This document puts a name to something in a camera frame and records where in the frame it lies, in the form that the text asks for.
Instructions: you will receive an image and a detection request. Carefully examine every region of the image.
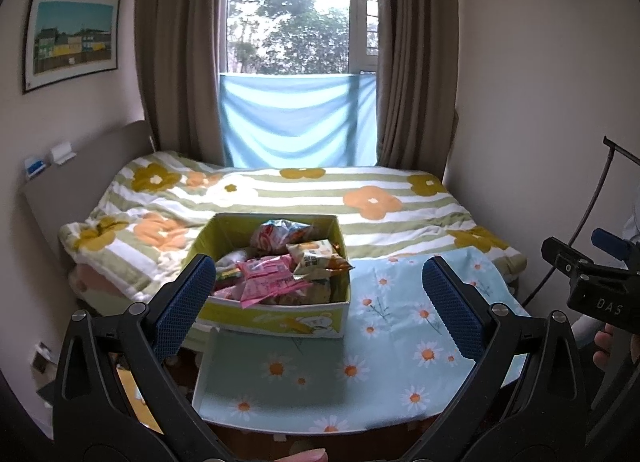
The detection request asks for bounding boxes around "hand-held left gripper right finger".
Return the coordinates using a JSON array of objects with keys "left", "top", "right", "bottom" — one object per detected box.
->
[{"left": 421, "top": 256, "right": 591, "bottom": 462}]

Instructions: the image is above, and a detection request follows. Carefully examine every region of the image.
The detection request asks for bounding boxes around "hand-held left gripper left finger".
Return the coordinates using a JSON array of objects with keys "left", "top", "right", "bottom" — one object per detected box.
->
[{"left": 57, "top": 253, "right": 221, "bottom": 462}]

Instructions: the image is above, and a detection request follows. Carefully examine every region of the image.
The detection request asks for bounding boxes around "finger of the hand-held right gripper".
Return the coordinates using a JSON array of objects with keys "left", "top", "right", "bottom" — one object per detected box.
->
[
  {"left": 591, "top": 228, "right": 638, "bottom": 270},
  {"left": 541, "top": 236, "right": 592, "bottom": 289}
]

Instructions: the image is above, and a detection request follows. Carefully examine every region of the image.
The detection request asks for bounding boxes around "white blue snack packet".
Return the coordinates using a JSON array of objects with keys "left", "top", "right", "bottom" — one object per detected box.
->
[{"left": 215, "top": 249, "right": 251, "bottom": 273}]

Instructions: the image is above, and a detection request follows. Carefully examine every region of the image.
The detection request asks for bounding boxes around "pink striped snack packet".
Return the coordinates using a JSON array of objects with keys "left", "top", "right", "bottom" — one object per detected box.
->
[{"left": 235, "top": 256, "right": 312, "bottom": 309}]

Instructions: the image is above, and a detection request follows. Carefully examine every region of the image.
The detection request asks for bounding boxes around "green cardboard box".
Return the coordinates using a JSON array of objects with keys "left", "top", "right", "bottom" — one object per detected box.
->
[{"left": 181, "top": 213, "right": 351, "bottom": 339}]

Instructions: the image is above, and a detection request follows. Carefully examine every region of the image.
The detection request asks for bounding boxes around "pink white snack packet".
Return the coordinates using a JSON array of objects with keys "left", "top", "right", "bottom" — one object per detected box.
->
[{"left": 250, "top": 219, "right": 313, "bottom": 259}]

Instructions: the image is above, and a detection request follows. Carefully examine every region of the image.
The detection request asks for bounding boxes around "orange yellow snack packet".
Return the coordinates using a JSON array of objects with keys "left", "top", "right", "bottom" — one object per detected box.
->
[{"left": 286, "top": 239, "right": 354, "bottom": 279}]

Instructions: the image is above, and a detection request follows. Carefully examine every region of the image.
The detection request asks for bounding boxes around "person's right hand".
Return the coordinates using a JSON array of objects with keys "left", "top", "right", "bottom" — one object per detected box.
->
[{"left": 593, "top": 323, "right": 615, "bottom": 368}]

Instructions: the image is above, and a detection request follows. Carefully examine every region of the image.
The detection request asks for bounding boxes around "person's left hand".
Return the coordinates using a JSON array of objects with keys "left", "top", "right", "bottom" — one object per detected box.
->
[{"left": 272, "top": 448, "right": 328, "bottom": 462}]

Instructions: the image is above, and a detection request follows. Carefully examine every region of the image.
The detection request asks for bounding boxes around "light grey garment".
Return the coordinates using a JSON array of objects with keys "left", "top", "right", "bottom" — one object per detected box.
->
[{"left": 622, "top": 202, "right": 640, "bottom": 243}]

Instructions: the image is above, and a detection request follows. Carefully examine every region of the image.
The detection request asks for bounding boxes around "black clothes rack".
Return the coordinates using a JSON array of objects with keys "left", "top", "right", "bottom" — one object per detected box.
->
[{"left": 522, "top": 136, "right": 640, "bottom": 308}]

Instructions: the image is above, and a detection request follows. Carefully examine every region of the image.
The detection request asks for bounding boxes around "daisy print tablecloth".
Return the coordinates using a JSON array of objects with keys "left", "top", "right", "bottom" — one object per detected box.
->
[{"left": 192, "top": 247, "right": 531, "bottom": 435}]

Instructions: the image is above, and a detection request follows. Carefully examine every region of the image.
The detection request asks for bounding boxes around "grey bed headboard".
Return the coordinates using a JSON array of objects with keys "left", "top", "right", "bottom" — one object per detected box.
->
[{"left": 20, "top": 121, "right": 153, "bottom": 263}]

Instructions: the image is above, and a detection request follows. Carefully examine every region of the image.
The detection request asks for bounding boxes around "flower print striped blanket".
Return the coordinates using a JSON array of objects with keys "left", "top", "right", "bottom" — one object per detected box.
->
[{"left": 59, "top": 151, "right": 528, "bottom": 313}]

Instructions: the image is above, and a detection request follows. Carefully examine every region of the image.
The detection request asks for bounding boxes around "light blue cloth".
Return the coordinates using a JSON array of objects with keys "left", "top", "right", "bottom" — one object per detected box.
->
[{"left": 219, "top": 71, "right": 378, "bottom": 168}]

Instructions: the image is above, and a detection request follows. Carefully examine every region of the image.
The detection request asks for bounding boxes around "brown curtain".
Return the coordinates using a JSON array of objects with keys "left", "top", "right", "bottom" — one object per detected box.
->
[
  {"left": 135, "top": 0, "right": 232, "bottom": 168},
  {"left": 372, "top": 0, "right": 458, "bottom": 178}
]

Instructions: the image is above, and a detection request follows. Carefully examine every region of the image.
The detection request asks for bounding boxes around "window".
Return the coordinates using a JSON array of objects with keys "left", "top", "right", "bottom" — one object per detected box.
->
[{"left": 227, "top": 0, "right": 378, "bottom": 78}]

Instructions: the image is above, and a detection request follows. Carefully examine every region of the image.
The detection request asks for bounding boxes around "framed wall picture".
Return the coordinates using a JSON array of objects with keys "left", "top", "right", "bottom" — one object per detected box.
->
[{"left": 22, "top": 0, "right": 121, "bottom": 95}]

